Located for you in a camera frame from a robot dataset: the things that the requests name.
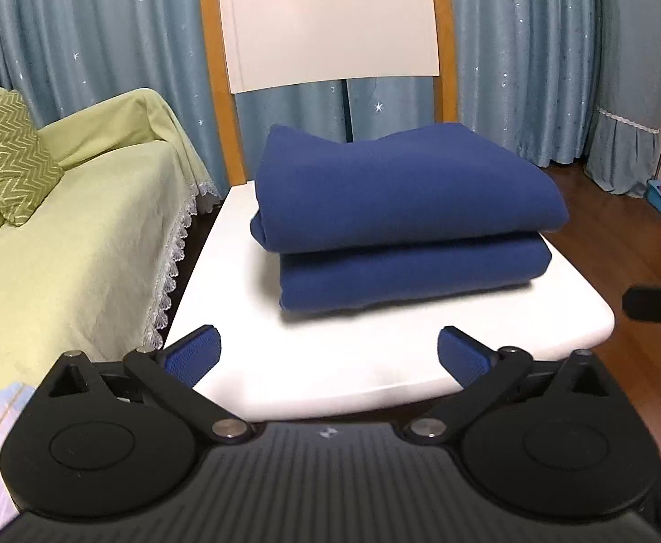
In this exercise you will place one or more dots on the blue starry curtain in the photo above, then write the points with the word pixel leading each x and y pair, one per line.
pixel 534 56
pixel 110 28

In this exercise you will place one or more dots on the navy blue garment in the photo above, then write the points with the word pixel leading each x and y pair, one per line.
pixel 398 198

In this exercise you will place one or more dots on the light green covered sofa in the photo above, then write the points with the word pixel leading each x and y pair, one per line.
pixel 81 249

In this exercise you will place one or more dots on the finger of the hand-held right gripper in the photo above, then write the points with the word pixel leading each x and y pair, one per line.
pixel 656 305

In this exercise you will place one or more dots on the white chair with wooden frame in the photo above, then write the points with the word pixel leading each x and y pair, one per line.
pixel 364 365

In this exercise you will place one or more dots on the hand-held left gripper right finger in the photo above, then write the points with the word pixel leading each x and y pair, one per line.
pixel 460 353

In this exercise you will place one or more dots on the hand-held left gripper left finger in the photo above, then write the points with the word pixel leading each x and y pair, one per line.
pixel 194 353

